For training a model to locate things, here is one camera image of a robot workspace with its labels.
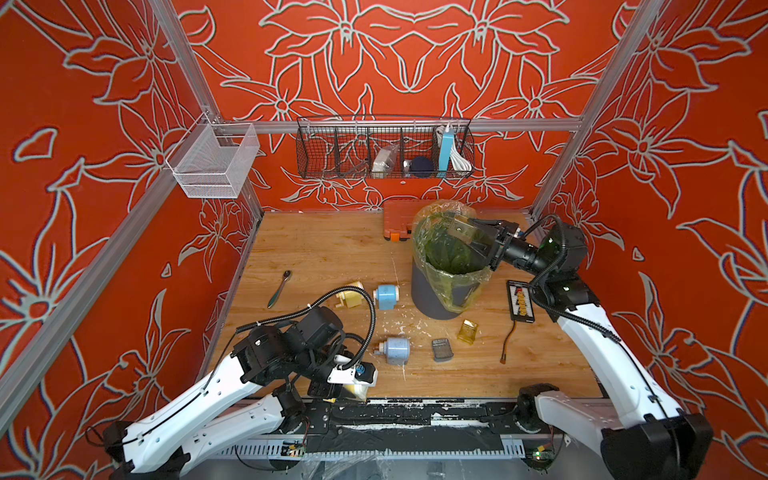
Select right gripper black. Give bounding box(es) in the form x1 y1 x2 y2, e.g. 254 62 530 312
460 223 555 284

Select yellow clear shavings tray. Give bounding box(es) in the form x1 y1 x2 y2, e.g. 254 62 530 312
457 319 479 345

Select blue sharpener back row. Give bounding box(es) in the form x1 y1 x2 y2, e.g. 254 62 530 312
373 284 400 311

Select light blue sharpener front row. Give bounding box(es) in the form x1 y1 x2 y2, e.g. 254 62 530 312
374 337 411 366

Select yellow sharpener back row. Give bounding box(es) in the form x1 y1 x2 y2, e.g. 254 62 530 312
336 290 364 308

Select yellow sharpener row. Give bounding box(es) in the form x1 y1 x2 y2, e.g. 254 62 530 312
336 290 364 308
323 384 369 403

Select yellow sharpener front row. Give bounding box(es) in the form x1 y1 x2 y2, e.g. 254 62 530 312
323 384 369 403

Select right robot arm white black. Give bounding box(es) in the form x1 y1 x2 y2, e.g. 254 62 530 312
449 214 713 479

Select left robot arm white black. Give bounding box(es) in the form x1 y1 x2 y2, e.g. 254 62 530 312
86 285 378 479

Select yellow-green plastic bin liner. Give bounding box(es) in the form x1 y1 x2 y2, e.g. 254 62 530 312
411 200 492 309

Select black connector board yellow plugs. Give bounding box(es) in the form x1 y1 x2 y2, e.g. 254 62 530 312
506 280 535 324

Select dark grey garbage bin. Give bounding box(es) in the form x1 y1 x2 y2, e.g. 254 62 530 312
411 263 481 320

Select orange tool case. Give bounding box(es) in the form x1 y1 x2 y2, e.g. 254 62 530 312
382 199 431 241

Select dark blue round object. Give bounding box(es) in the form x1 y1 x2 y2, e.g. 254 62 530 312
409 156 434 179

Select light blue box in basket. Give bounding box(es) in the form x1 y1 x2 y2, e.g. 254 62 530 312
437 128 454 178

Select silver packet in basket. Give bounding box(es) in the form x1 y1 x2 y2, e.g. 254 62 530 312
371 145 399 179

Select metal spoon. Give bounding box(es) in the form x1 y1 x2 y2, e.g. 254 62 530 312
267 270 292 309

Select white cable in basket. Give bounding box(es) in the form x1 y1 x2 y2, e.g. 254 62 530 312
448 136 475 178

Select red black loose wire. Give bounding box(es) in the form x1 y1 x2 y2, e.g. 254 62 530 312
500 320 518 366

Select black wire wall basket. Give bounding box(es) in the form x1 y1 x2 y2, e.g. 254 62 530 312
296 115 476 180

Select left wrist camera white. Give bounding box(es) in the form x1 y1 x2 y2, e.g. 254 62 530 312
327 355 378 387

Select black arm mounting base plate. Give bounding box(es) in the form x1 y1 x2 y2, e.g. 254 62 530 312
248 397 541 455

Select clear plastic wall bin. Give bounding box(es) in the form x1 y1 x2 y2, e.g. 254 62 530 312
167 124 260 199

